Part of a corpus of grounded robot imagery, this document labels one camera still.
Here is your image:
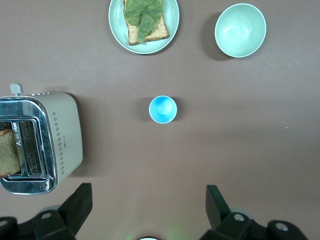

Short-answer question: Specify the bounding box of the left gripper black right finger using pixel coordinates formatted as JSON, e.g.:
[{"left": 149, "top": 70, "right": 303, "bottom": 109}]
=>
[{"left": 199, "top": 184, "right": 310, "bottom": 240}]

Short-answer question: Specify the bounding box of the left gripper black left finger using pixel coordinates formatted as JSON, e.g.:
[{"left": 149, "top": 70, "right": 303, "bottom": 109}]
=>
[{"left": 0, "top": 182, "right": 93, "bottom": 240}]

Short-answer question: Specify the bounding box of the blue plastic cup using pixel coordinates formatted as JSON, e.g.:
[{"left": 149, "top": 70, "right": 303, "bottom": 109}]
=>
[{"left": 148, "top": 95, "right": 178, "bottom": 125}]

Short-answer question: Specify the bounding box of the brown table cover cloth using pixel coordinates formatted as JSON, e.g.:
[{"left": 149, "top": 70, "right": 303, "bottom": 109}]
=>
[{"left": 0, "top": 0, "right": 320, "bottom": 240}]

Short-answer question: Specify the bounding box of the beige chrome toaster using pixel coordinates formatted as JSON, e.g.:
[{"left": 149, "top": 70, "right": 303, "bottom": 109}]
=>
[{"left": 0, "top": 82, "right": 84, "bottom": 196}]

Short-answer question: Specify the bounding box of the brown bread slice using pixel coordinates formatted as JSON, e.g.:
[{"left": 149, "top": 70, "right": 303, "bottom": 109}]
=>
[{"left": 0, "top": 128, "right": 22, "bottom": 179}]

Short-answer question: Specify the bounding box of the pale green bowl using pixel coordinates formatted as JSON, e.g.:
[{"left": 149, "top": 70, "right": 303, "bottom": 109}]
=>
[{"left": 214, "top": 2, "right": 267, "bottom": 59}]

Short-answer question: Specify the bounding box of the toast slice under lettuce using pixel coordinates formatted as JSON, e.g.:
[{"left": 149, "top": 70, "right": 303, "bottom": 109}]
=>
[{"left": 122, "top": 0, "right": 170, "bottom": 46}]

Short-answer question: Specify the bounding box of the pale green plate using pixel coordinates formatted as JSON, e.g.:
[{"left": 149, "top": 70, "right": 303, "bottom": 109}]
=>
[{"left": 108, "top": 0, "right": 180, "bottom": 55}]

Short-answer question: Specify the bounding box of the green lettuce leaf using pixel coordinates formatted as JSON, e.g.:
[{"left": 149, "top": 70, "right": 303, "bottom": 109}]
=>
[{"left": 124, "top": 0, "right": 165, "bottom": 44}]

